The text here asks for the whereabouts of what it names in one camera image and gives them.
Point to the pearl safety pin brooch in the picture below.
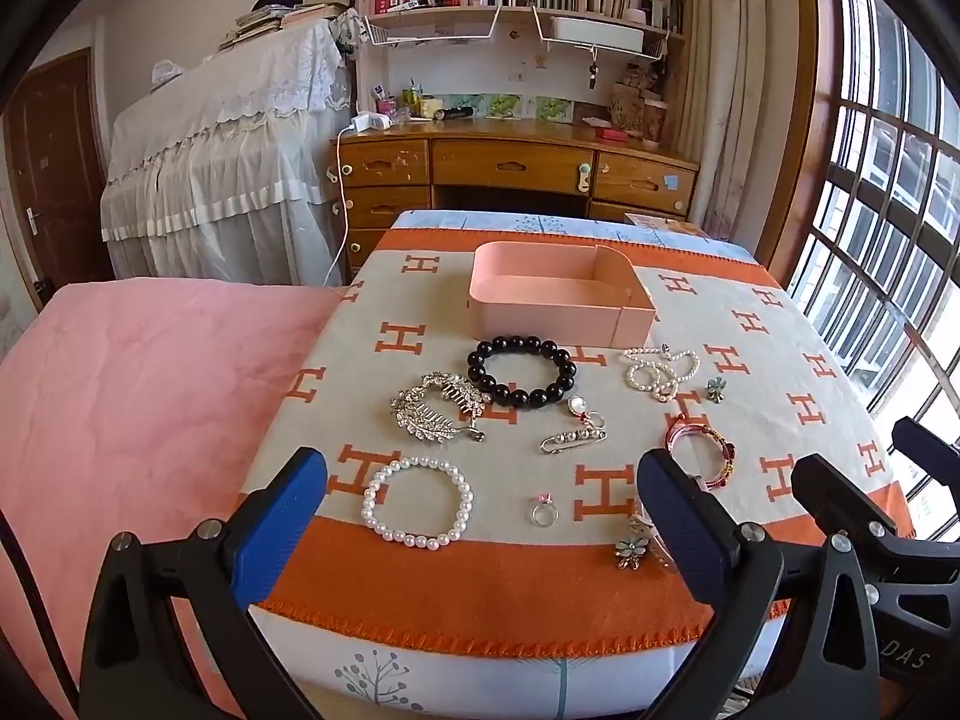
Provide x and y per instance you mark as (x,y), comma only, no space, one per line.
(590,430)

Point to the white lace covered piano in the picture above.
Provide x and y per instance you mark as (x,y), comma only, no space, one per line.
(227,172)

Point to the pink bed cover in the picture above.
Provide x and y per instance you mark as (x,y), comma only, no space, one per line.
(138,406)

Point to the silver rhinestone leaf hair comb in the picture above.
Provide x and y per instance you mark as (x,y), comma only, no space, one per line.
(442,407)

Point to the orange H pattern blanket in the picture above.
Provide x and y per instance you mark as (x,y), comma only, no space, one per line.
(784,399)

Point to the flower brooch bottom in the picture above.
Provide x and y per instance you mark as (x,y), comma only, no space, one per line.
(630,552)

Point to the pink jewelry tray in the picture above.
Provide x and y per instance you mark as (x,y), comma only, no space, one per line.
(576,295)

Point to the wooden desk with drawers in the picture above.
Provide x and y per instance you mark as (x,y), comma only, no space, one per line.
(504,166)

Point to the wooden bookshelf with books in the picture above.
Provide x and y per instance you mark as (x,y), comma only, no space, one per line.
(555,61)

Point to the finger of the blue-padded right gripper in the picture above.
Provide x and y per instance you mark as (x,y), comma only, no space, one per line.
(825,661)

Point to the window with dark grille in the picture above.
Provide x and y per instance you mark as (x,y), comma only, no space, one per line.
(878,274)

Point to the silver ring pink stone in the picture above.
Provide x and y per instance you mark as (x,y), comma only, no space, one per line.
(544,512)

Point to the small green flower brooch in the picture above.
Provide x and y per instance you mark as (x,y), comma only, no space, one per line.
(716,389)

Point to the beige curtain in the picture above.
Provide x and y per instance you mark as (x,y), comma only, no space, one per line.
(741,67)

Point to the brown wooden door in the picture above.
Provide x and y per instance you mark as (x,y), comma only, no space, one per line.
(57,178)

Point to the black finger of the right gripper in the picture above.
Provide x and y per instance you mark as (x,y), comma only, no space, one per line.
(835,503)

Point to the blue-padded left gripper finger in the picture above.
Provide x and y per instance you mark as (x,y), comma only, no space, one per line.
(136,663)

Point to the orange cover book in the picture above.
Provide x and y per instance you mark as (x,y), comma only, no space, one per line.
(664,223)

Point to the round pearl earring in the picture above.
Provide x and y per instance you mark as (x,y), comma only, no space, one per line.
(577,406)

